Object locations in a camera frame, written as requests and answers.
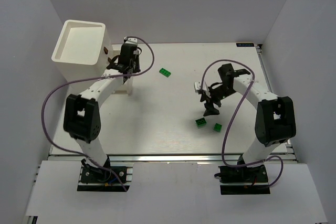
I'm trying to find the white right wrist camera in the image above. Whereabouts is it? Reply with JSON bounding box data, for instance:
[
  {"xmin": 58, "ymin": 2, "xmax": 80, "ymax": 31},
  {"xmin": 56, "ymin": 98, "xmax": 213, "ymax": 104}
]
[{"xmin": 194, "ymin": 82, "xmax": 210, "ymax": 96}]

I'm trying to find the green small lego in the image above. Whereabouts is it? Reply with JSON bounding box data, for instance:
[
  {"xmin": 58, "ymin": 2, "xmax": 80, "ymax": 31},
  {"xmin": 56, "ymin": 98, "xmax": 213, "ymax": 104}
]
[{"xmin": 213, "ymin": 123, "xmax": 222, "ymax": 132}]

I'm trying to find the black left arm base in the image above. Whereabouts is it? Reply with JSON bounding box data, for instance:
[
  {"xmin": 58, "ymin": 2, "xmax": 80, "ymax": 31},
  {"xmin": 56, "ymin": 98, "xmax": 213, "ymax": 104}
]
[{"xmin": 77, "ymin": 158, "xmax": 132, "ymax": 192}]

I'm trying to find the brown drawer handle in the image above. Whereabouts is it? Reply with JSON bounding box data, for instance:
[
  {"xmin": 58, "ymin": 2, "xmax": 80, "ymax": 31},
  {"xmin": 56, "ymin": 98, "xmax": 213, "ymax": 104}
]
[{"xmin": 103, "ymin": 47, "xmax": 108, "ymax": 55}]

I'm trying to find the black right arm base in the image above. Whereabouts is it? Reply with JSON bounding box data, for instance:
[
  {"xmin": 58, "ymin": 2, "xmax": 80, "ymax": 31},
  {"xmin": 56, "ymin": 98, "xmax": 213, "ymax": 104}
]
[{"xmin": 214, "ymin": 165, "xmax": 270, "ymax": 195}]

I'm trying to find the green lego brick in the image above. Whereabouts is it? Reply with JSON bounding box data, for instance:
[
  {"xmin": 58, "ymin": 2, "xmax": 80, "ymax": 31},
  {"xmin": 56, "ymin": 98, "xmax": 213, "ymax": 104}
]
[
  {"xmin": 159, "ymin": 68, "xmax": 171, "ymax": 78},
  {"xmin": 195, "ymin": 118, "xmax": 207, "ymax": 128}
]

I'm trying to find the white drawer cabinet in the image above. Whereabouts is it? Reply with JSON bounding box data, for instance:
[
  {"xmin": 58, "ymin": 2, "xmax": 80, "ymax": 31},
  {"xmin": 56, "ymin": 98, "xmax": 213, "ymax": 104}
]
[{"xmin": 51, "ymin": 20, "xmax": 117, "ymax": 82}]

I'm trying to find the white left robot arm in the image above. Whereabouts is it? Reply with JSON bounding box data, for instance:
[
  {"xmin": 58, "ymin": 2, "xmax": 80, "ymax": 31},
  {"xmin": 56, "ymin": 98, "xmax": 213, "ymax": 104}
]
[{"xmin": 63, "ymin": 38, "xmax": 141, "ymax": 168}]

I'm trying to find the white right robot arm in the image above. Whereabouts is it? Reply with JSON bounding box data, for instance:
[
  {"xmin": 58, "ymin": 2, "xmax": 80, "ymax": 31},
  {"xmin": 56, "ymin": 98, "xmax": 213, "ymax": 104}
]
[{"xmin": 194, "ymin": 60, "xmax": 296, "ymax": 168}]

